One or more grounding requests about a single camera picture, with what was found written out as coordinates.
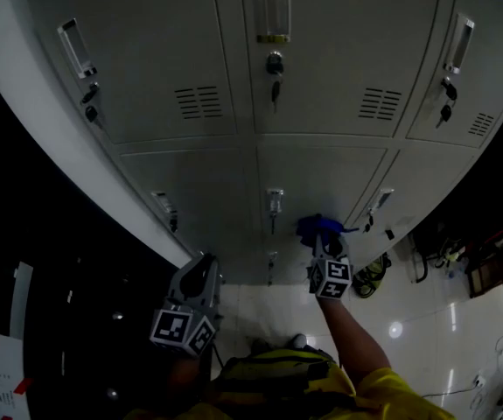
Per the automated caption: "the wooden shelf rack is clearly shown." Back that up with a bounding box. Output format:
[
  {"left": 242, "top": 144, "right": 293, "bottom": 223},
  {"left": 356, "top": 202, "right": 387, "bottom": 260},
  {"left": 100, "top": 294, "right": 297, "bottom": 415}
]
[{"left": 465, "top": 229, "right": 503, "bottom": 300}]

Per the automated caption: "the black chest mount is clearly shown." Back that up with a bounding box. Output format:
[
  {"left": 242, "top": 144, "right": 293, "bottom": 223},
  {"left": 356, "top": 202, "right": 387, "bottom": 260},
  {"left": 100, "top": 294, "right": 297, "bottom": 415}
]
[{"left": 213, "top": 356, "right": 338, "bottom": 396}]

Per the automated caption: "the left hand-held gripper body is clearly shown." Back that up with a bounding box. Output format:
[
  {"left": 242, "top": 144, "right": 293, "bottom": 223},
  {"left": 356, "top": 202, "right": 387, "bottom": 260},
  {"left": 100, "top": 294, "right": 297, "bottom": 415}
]
[{"left": 149, "top": 253, "right": 224, "bottom": 359}]

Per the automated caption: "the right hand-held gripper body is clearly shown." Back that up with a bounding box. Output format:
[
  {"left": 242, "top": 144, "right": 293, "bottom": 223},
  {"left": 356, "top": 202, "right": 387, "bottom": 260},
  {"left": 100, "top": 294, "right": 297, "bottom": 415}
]
[{"left": 307, "top": 232, "right": 354, "bottom": 301}]

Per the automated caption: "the blue cleaning cloth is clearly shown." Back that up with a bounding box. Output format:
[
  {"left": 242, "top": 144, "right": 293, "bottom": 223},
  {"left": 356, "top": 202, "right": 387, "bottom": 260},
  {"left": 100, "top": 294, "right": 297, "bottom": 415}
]
[{"left": 296, "top": 213, "right": 360, "bottom": 249}]

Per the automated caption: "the yellow and black bag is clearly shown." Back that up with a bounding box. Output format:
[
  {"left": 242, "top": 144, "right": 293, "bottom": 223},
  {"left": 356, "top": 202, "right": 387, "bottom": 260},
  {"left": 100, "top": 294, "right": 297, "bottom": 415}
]
[{"left": 351, "top": 251, "right": 394, "bottom": 299}]

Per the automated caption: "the black hose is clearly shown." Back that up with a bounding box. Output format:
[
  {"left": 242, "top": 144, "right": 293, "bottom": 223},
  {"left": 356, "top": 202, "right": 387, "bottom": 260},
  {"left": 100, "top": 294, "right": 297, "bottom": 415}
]
[{"left": 411, "top": 233, "right": 430, "bottom": 284}]

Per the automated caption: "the person's left forearm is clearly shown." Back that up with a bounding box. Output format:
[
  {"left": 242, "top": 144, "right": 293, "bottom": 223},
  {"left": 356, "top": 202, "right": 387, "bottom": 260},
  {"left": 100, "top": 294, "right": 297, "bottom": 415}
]
[{"left": 166, "top": 354, "right": 211, "bottom": 409}]

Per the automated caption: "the grey metal locker cabinet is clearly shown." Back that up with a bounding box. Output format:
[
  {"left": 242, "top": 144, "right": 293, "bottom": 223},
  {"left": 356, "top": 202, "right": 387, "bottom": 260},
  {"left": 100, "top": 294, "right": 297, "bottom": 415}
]
[{"left": 18, "top": 0, "right": 503, "bottom": 289}]

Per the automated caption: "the grey metal locker door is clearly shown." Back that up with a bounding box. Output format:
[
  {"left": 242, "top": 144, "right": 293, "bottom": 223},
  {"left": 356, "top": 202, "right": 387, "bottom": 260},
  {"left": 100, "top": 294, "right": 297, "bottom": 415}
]
[{"left": 255, "top": 144, "right": 388, "bottom": 257}]

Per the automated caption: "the person's yellow shirt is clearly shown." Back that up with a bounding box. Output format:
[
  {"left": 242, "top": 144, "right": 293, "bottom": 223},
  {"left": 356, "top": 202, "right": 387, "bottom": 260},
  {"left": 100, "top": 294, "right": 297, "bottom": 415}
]
[{"left": 123, "top": 346, "right": 457, "bottom": 420}]

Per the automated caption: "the person's right forearm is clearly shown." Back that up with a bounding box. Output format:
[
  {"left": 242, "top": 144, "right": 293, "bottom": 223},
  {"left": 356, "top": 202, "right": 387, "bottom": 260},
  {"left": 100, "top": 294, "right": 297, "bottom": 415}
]
[{"left": 318, "top": 295, "right": 393, "bottom": 385}]

